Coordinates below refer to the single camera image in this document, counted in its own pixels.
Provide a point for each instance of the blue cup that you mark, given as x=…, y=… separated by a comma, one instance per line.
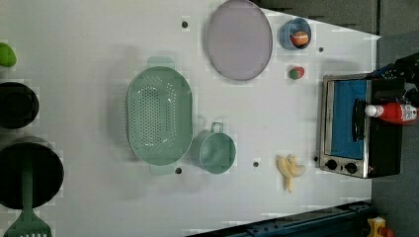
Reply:
x=291, y=27

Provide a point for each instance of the green measuring cup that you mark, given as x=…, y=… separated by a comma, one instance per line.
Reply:
x=213, y=150

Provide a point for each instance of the black steel toaster oven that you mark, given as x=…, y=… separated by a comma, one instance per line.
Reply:
x=352, y=143

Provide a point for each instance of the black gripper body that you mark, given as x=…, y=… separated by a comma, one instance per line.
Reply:
x=398, y=81

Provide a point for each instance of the green oval colander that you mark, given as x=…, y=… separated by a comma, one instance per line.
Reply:
x=159, y=120

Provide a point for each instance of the red plush ketchup bottle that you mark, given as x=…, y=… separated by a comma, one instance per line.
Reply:
x=393, y=112

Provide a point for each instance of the orange toy fruit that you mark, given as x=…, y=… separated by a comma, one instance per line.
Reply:
x=299, y=38

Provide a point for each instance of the red toy strawberry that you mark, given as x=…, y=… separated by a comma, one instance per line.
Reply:
x=296, y=72

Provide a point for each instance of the green toy fruit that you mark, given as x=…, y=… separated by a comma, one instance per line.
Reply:
x=7, y=55

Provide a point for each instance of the blue metal frame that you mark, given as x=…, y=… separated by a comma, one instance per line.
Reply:
x=346, y=220

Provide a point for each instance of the green slotted spatula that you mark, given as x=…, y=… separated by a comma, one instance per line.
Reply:
x=28, y=224

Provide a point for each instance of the small black pot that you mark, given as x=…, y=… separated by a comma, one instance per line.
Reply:
x=19, y=105

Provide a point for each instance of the lilac round plate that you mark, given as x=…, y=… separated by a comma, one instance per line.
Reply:
x=239, y=40

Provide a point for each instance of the peeled toy banana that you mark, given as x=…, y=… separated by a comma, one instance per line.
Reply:
x=290, y=169

